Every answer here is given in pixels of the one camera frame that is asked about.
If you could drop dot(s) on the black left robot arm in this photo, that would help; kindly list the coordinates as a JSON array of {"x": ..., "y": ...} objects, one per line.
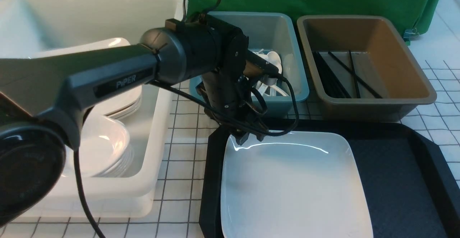
[{"x": 45, "y": 101}]

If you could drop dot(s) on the tan plastic chopstick bin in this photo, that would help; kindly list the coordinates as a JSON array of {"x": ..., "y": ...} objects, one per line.
[{"x": 382, "y": 58}]

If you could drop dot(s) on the pile of white soup spoons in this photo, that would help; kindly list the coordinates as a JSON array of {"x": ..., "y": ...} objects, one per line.
[{"x": 268, "y": 85}]

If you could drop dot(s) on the large white square plate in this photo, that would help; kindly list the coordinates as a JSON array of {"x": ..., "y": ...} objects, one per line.
[{"x": 300, "y": 185}]

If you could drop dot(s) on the stack of white square plates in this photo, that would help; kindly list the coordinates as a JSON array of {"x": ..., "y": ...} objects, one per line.
[{"x": 114, "y": 107}]

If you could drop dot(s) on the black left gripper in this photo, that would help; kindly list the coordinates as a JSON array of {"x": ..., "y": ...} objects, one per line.
[{"x": 230, "y": 91}]

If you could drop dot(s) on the teal plastic spoon bin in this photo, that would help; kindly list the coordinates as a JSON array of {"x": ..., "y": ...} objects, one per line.
[{"x": 270, "y": 32}]

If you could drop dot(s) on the pile of black chopsticks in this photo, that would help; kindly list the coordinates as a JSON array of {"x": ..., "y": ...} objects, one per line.
[{"x": 340, "y": 77}]

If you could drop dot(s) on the stack of small white bowls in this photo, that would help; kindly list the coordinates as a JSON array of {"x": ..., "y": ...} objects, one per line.
[{"x": 105, "y": 150}]

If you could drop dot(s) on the silver binder clip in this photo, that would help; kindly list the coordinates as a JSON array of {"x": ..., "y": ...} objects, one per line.
[{"x": 410, "y": 34}]

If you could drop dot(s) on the black plastic serving tray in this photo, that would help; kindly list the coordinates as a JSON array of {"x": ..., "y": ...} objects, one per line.
[{"x": 409, "y": 188}]

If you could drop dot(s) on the large white plastic tub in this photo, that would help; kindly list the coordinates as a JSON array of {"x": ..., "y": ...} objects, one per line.
[{"x": 32, "y": 26}]

